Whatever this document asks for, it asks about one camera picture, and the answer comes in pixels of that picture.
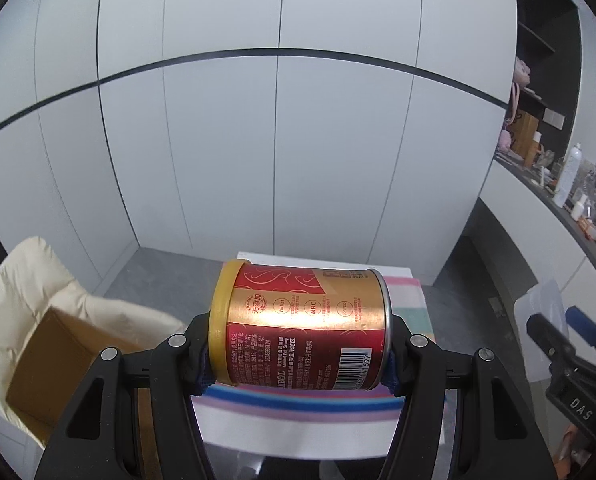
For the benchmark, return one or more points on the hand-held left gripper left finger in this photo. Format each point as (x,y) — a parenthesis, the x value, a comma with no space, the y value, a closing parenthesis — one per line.
(196,355)

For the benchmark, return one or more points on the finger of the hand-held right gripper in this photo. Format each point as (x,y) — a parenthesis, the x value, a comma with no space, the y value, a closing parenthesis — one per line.
(585,325)
(545,335)

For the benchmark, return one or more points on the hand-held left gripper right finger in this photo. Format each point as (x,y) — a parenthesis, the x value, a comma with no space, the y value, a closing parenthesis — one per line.
(398,375)

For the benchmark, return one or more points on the clear plastic container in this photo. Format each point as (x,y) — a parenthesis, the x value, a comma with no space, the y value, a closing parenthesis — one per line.
(538,302)

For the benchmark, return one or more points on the red and gold can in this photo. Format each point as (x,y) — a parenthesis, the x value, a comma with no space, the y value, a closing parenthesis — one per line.
(298,325)

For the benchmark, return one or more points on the brown cardboard box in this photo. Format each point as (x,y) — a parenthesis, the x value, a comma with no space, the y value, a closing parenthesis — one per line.
(52,360)

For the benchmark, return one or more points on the person's right hand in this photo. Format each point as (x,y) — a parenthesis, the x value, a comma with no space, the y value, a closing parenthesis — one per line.
(575,452)

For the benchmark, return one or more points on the white counter cabinet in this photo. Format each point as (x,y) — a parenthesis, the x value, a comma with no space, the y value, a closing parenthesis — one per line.
(528,230)

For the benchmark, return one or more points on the white table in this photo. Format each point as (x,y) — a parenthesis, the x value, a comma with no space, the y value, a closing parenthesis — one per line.
(303,440)

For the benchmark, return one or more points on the small white bottle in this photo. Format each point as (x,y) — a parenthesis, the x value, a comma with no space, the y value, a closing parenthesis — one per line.
(580,209)

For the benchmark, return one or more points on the white spray bottle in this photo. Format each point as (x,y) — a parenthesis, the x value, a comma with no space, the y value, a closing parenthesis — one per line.
(568,175)

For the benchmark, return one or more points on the pink plush toy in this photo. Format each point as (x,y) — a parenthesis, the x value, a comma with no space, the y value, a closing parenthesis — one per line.
(505,141)

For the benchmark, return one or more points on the cardboard box on shelf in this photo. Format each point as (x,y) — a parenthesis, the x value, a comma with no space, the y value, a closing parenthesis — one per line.
(524,132)

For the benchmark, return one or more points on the white wardrobe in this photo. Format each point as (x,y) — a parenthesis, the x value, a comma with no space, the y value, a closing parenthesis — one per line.
(278,135)

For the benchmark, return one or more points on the pink bag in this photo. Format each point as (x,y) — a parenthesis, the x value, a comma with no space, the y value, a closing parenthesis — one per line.
(519,85)

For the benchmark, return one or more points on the grey wall switch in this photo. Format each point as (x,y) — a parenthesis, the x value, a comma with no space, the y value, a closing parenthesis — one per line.
(553,119)

